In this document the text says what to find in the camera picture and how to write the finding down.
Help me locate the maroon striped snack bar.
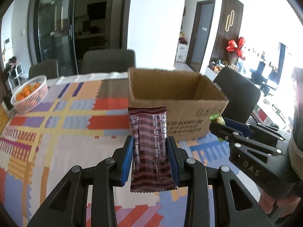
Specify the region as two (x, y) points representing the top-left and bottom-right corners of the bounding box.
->
(128, 107), (177, 193)

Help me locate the yellow green candy packet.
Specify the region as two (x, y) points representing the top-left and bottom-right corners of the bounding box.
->
(209, 113), (229, 142)

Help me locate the person's right hand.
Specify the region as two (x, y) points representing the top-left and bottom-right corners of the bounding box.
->
(259, 191), (301, 217)

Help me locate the dark chair right side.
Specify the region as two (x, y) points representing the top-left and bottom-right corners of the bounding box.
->
(214, 67), (260, 124)

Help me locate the dark chair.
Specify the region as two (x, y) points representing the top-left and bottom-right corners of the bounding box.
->
(81, 49), (136, 74)
(214, 67), (260, 124)
(28, 59), (59, 79)

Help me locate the brown cardboard box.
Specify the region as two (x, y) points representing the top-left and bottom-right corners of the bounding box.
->
(127, 68), (229, 141)

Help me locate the colourful patterned table mat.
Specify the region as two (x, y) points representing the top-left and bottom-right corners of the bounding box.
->
(1, 73), (239, 226)

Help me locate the red balloon bow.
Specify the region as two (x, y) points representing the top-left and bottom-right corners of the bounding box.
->
(226, 37), (245, 61)

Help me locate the white storage shelf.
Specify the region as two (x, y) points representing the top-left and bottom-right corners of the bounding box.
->
(175, 30), (188, 63)

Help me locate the dark chair far middle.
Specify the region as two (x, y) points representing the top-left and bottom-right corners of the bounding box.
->
(81, 49), (136, 74)

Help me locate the grey hallway door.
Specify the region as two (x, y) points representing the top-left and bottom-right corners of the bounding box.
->
(185, 0), (216, 72)

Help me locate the dark chair far left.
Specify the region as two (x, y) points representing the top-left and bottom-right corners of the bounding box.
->
(28, 59), (59, 79)

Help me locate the white basket of oranges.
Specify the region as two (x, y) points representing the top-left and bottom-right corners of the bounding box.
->
(10, 75), (48, 114)

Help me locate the woven yellow tissue box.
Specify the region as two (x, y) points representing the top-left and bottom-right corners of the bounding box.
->
(0, 103), (11, 134)

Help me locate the dark glass door cabinet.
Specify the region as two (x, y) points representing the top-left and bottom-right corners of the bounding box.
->
(27, 0), (130, 76)

